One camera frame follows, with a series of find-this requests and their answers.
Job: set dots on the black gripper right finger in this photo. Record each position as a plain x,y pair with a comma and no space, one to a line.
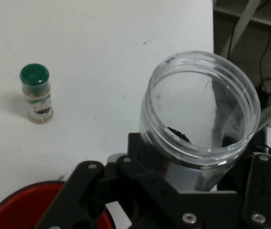
260,190

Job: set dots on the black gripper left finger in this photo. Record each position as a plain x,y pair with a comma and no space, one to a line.
82,190

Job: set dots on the clear plastic jar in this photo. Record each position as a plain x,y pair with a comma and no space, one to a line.
185,171

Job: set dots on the red bowl black rim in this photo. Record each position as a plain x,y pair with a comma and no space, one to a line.
18,210

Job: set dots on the green cap spice bottle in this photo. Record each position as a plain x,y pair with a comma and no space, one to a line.
37,100

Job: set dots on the white shelf rack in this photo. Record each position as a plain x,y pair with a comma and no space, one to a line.
245,16

